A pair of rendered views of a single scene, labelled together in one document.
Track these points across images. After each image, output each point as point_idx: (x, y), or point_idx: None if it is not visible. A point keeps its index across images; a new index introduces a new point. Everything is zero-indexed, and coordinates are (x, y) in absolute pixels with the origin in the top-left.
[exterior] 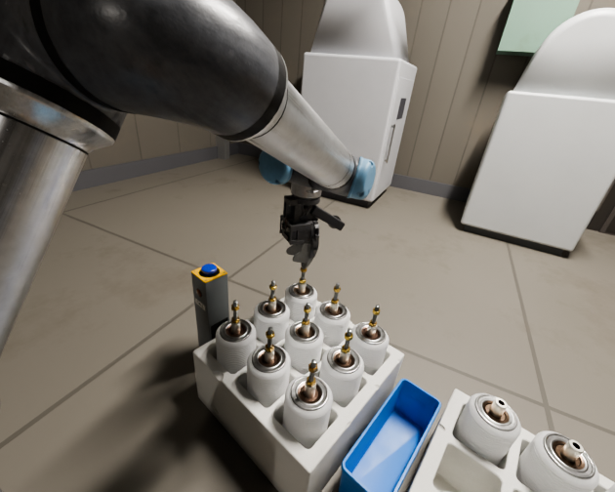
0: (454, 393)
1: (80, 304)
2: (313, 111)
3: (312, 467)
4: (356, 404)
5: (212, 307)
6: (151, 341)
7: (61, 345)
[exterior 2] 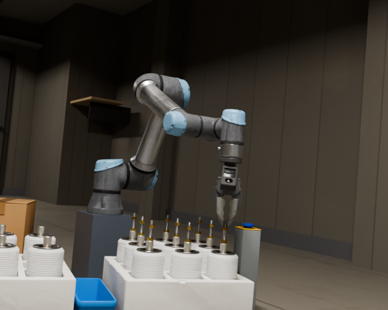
0: (74, 277)
1: (332, 300)
2: (152, 93)
3: (105, 256)
4: (116, 265)
5: (234, 251)
6: (271, 307)
7: (284, 294)
